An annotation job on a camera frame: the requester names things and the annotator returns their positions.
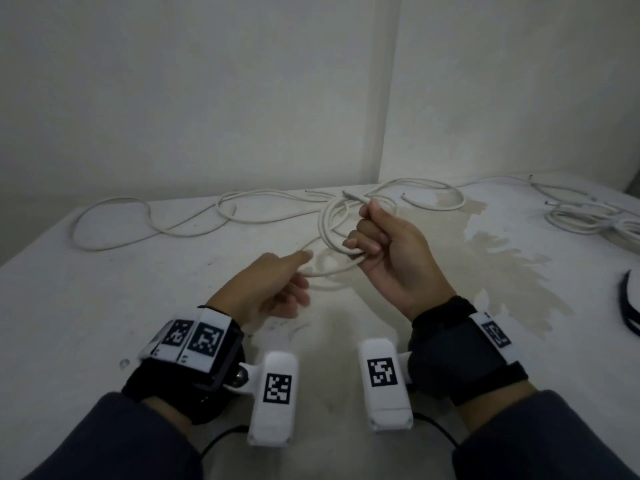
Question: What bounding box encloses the person's right hand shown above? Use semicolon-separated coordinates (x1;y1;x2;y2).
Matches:
342;200;457;322

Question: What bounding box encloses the person's left hand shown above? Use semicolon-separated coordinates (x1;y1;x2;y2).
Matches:
206;251;315;326

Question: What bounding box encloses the person's right forearm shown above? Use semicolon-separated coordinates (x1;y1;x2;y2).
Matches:
451;380;637;480

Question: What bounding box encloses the person's left forearm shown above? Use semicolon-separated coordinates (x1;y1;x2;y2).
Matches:
22;391;203;480

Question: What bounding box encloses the white wrist camera with marker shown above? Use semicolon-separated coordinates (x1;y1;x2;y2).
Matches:
235;350;300;447
357;338;415;433

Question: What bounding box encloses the long white cable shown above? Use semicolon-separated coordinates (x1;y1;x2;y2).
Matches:
371;174;551;213
216;188;346;226
70;197;239;252

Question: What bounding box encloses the black wrist strap with markers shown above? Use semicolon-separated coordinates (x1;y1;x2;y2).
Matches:
121;306;246;426
406;295;530;408

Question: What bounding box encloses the thin black camera cable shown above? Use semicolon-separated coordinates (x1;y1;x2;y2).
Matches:
199;426;251;456
413;413;461;451

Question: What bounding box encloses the bundle of white cables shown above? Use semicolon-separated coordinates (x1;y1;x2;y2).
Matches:
529;174;640;248

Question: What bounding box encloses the dark curved strap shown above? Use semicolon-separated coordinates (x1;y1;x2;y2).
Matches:
619;268;640;338

